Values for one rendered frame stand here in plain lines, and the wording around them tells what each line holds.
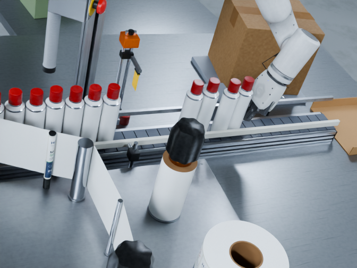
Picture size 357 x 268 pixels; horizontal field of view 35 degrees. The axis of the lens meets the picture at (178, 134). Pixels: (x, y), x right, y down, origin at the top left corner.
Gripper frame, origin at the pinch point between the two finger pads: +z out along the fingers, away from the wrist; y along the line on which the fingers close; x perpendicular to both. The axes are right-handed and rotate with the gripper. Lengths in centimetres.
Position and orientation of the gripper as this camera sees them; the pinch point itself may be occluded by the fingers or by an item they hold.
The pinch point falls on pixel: (248, 114)
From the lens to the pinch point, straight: 184.1
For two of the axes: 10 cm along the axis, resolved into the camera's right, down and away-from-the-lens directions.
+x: 7.7, 1.8, 6.1
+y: 3.7, 6.6, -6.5
